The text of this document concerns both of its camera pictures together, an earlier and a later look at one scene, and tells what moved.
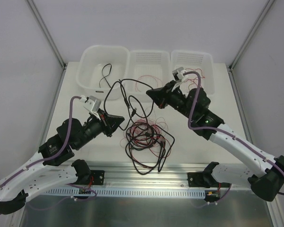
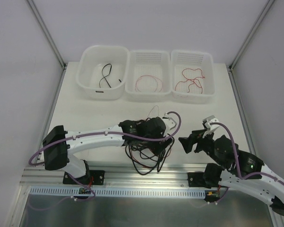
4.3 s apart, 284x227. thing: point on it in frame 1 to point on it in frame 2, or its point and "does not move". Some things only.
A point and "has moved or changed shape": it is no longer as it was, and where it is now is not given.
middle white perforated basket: (147, 70) does not move
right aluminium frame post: (256, 26) does not move
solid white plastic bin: (100, 67) does not move
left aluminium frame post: (47, 32) does not move
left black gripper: (106, 124) to (163, 144)
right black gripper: (165, 97) to (198, 141)
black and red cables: (148, 143) has moved or changed shape
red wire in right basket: (191, 79) does not move
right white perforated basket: (199, 67) does not move
